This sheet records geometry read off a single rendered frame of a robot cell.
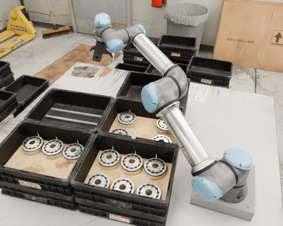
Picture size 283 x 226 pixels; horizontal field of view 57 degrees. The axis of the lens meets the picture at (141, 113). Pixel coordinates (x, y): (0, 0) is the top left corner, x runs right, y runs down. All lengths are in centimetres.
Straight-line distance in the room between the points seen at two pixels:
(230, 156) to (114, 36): 76
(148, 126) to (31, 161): 61
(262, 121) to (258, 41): 217
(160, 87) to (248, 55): 290
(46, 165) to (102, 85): 90
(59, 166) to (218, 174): 72
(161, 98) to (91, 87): 103
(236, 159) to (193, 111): 73
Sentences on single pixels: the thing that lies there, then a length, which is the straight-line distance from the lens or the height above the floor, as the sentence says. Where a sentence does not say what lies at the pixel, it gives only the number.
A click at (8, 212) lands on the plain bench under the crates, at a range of 141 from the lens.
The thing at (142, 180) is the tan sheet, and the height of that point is 83.
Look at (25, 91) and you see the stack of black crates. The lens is 273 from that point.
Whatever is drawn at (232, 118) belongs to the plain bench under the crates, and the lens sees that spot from 180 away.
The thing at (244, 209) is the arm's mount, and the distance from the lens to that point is 128.
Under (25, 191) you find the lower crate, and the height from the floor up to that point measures 77.
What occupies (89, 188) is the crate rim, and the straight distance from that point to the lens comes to 109.
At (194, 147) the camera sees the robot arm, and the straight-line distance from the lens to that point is 107.
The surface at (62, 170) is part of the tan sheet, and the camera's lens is 129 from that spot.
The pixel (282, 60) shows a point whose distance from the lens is 396.
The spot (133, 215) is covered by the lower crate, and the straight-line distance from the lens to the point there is 115.
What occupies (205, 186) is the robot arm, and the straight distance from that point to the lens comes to 105.
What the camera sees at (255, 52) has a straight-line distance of 391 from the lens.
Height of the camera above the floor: 181
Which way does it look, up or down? 39 degrees down
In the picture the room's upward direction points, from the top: straight up
